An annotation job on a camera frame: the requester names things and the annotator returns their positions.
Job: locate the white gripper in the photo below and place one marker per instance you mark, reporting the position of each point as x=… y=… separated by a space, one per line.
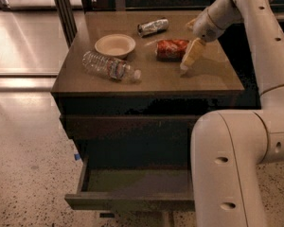
x=204 y=26

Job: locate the red coke can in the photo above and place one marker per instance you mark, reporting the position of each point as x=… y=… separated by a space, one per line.
x=171 y=50

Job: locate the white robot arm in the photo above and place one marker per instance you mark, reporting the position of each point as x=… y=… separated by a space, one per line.
x=226 y=146

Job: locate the silver energy drink can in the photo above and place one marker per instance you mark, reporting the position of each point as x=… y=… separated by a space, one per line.
x=153 y=27

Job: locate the brown drawer cabinet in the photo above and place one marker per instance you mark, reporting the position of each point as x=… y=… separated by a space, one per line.
x=162 y=91

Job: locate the closed top drawer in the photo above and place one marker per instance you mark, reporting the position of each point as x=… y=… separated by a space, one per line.
x=88 y=127

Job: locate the open middle drawer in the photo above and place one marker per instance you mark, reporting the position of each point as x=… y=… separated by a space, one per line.
x=146 y=190

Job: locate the cream paper bowl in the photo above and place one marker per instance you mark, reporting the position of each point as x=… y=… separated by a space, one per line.
x=115 y=45

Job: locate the clear plastic water bottle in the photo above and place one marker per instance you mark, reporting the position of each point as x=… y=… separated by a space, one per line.
x=109 y=67

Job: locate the blue tape piece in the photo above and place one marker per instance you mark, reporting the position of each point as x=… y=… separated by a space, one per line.
x=77 y=156

